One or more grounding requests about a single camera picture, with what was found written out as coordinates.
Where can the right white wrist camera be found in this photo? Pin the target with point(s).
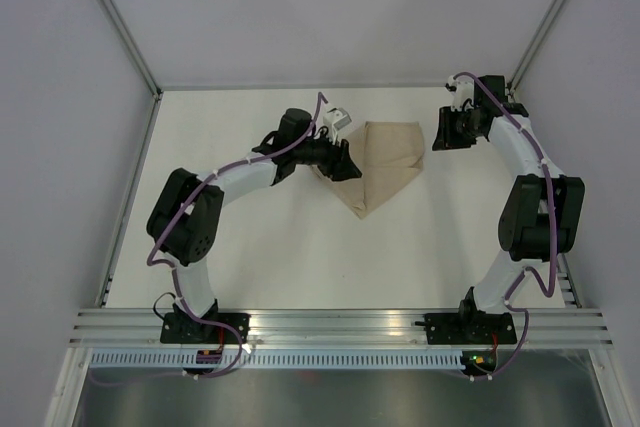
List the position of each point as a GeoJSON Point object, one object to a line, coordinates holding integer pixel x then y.
{"type": "Point", "coordinates": [462, 91]}

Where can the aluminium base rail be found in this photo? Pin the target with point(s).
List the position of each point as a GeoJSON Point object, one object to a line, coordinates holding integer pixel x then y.
{"type": "Point", "coordinates": [404, 329]}

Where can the white slotted cable duct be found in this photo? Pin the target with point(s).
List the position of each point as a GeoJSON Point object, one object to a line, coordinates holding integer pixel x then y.
{"type": "Point", "coordinates": [439, 359]}

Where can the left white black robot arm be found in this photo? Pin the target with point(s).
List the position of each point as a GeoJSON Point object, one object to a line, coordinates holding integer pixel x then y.
{"type": "Point", "coordinates": [184, 220]}

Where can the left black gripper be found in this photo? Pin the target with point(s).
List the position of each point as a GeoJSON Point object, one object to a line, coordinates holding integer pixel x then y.
{"type": "Point", "coordinates": [345, 169]}

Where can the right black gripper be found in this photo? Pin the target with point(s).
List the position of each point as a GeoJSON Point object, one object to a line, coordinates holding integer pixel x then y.
{"type": "Point", "coordinates": [446, 138]}

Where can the left aluminium frame post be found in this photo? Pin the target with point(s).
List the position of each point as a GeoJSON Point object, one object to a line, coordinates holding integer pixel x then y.
{"type": "Point", "coordinates": [130, 46]}

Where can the right aluminium frame post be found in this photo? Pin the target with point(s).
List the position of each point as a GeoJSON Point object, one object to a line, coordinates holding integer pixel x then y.
{"type": "Point", "coordinates": [534, 46]}

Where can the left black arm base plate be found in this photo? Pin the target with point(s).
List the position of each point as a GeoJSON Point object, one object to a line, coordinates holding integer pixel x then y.
{"type": "Point", "coordinates": [178, 328]}

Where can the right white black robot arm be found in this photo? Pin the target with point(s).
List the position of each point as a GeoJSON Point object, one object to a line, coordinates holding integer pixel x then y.
{"type": "Point", "coordinates": [539, 221]}

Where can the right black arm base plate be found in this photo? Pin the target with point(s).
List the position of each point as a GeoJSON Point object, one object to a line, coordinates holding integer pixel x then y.
{"type": "Point", "coordinates": [480, 329]}

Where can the beige cloth napkin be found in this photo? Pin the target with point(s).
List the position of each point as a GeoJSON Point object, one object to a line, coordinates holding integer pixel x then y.
{"type": "Point", "coordinates": [389, 156]}

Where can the aluminium frame post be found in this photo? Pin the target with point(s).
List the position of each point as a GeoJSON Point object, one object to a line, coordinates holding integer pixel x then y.
{"type": "Point", "coordinates": [130, 46]}
{"type": "Point", "coordinates": [534, 46]}

